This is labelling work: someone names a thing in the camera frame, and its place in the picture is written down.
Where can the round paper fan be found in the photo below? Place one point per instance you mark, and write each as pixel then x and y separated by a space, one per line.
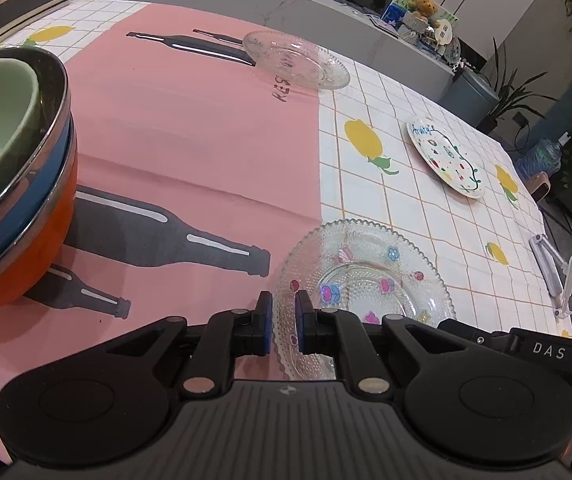
pixel 444 32

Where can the blue steel bowl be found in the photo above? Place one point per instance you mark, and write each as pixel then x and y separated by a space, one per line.
pixel 41 180

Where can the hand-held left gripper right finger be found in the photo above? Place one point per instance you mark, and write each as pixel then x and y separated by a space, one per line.
pixel 301 325

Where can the white fruit print plate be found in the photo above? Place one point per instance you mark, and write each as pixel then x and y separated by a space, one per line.
pixel 448 160

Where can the black book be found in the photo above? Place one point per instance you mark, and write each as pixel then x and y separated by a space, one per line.
pixel 11 12

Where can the orange steel bowl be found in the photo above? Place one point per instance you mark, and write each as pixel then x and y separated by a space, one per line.
pixel 31 255

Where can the grey lidded trash can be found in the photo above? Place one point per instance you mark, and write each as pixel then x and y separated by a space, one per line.
pixel 470 95

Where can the decorative patterned plate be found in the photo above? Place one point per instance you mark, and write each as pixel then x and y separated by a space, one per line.
pixel 453 49

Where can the blue water jug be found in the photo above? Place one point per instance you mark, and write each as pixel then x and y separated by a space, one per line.
pixel 540 157

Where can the white phone stand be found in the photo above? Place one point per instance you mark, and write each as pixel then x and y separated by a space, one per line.
pixel 548 265

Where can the flowered clear glass plate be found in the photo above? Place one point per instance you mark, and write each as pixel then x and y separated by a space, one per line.
pixel 365 260

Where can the plain clear glass plate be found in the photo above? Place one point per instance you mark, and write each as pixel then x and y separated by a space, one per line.
pixel 291 57

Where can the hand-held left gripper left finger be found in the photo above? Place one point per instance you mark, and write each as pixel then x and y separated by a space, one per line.
pixel 266 322

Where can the brown teddy bear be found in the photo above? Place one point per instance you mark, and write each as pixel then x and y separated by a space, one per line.
pixel 421 9

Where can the tall potted floor plant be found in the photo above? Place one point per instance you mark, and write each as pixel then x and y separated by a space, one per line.
pixel 508 95

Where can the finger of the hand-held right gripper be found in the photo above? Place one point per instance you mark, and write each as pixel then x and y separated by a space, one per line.
pixel 485 342

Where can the pink bottle print cloth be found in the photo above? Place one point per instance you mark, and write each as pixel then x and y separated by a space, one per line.
pixel 191 135

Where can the checked lemon print tablecloth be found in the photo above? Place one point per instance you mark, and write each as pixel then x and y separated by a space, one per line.
pixel 415 220

